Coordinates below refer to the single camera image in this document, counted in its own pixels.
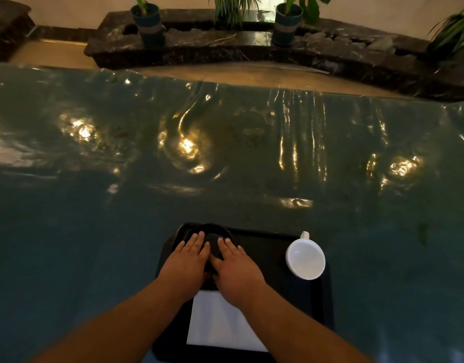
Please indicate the person's left hand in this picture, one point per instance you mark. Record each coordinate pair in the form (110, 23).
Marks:
(184, 270)

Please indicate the person's right hand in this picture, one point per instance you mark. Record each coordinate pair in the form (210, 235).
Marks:
(237, 279)

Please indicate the person's right little finger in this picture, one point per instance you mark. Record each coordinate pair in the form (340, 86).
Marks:
(245, 257)

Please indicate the person's left little finger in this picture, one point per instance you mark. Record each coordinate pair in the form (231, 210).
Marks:
(180, 247)

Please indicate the person's right thumb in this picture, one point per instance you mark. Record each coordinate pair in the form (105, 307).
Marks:
(215, 265)

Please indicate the person's right middle finger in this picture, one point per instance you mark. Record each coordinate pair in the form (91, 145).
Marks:
(231, 247)

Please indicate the person's left middle finger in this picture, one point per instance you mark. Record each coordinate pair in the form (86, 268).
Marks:
(200, 242)

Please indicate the black round dish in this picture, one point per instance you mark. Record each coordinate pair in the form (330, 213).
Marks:
(215, 238)

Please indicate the person's left forearm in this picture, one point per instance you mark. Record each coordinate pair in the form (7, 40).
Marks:
(115, 328)

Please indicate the person's right forearm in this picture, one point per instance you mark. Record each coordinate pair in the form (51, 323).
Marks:
(296, 328)

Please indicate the black serving tray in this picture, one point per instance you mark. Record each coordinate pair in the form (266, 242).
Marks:
(273, 257)

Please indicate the white paper napkin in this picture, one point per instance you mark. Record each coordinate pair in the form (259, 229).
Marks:
(217, 321)

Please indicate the white cup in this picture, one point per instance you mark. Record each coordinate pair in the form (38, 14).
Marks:
(305, 260)

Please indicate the blue plastic table cover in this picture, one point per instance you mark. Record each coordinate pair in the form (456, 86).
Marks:
(254, 166)

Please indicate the dark marble planter ledge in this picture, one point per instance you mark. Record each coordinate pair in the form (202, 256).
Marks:
(217, 43)

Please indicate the blue banded plant pot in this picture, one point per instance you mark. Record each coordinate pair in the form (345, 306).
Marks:
(149, 26)
(286, 26)

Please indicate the green spiky-leaf plant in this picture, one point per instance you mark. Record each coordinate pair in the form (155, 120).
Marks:
(232, 7)
(457, 32)

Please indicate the pile of grey stones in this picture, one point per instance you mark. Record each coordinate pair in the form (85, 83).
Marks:
(353, 42)

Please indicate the green broad-leaf plant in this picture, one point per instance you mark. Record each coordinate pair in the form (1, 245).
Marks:
(309, 9)
(141, 2)

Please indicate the dark marble block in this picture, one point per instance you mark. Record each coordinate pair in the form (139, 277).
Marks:
(7, 28)

